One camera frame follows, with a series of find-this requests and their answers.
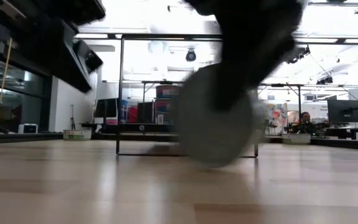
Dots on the wooden shelf black metal frame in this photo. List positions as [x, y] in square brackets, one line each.
[121, 93]

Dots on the black hanging dome camera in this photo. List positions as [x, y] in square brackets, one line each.
[190, 55]

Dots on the neighbouring rig black frame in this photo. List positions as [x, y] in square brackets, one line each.
[299, 102]
[145, 93]

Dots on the black computer monitor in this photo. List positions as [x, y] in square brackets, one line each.
[106, 108]
[343, 111]

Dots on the thin black tripod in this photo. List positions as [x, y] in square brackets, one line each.
[72, 118]

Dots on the white green label tin can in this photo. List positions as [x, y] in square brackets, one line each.
[77, 134]

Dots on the white box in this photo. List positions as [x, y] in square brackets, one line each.
[28, 128]

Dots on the black ceiling track fixture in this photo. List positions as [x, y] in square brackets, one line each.
[334, 4]

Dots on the colourful floral cloth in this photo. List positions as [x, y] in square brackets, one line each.
[277, 113]

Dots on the black ceiling spotlight cluster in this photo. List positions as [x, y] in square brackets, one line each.
[324, 80]
[301, 53]

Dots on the person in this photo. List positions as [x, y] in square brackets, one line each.
[304, 117]

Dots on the black box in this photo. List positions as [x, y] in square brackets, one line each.
[145, 112]

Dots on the red blue label tin can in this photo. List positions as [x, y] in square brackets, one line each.
[166, 106]
[167, 92]
[166, 119]

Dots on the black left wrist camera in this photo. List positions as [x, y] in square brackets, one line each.
[89, 57]

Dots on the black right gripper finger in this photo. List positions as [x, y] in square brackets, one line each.
[232, 88]

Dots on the blue drawer stack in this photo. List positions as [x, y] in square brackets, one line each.
[123, 109]

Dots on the long ceiling light bar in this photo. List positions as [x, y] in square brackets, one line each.
[337, 40]

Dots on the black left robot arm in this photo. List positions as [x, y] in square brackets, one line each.
[73, 11]

